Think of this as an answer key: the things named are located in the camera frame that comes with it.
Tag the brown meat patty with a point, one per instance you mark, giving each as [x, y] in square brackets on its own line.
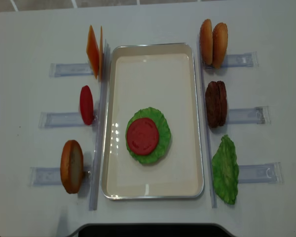
[223, 102]
[213, 105]

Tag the green lettuce leaf on tray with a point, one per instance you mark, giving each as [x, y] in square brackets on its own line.
[164, 135]

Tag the red tomato slice on tray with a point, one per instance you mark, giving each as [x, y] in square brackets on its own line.
[142, 136]

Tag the red tomato slice standing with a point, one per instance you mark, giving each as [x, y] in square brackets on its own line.
[86, 105]

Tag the orange cheese slice outer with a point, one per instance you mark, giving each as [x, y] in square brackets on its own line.
[92, 51]

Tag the green lettuce leaf standing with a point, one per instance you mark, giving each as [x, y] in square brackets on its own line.
[226, 171]

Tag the clear holder for tomato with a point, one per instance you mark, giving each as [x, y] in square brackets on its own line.
[57, 120]

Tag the clear holder for cheese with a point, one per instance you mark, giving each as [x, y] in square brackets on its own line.
[68, 70]

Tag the clear holder for lettuce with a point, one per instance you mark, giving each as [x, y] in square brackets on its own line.
[263, 173]

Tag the white metal tray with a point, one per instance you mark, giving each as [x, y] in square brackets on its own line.
[161, 76]

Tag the bun slice left standing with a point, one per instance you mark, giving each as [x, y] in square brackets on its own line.
[71, 167]

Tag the bun slice far right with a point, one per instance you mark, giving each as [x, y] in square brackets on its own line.
[206, 42]

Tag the sesame bun top right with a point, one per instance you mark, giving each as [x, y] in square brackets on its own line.
[220, 42]

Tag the clear holder for right buns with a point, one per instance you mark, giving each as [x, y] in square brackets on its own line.
[240, 60]

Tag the clear holder for left bun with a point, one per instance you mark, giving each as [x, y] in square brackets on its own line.
[44, 176]

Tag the black base at bottom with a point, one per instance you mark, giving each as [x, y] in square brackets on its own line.
[153, 230]

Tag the left clear long rail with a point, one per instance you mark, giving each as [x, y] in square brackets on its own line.
[93, 202]

